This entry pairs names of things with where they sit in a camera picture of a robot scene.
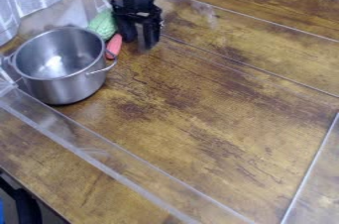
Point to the green bumpy toy vegetable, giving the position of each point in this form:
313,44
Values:
103,24

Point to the clear acrylic table barrier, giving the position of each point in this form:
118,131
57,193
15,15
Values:
214,130

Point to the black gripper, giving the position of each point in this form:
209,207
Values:
138,11

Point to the black table leg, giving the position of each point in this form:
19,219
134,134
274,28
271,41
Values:
27,206

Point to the stainless steel pot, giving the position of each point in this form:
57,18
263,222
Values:
63,64

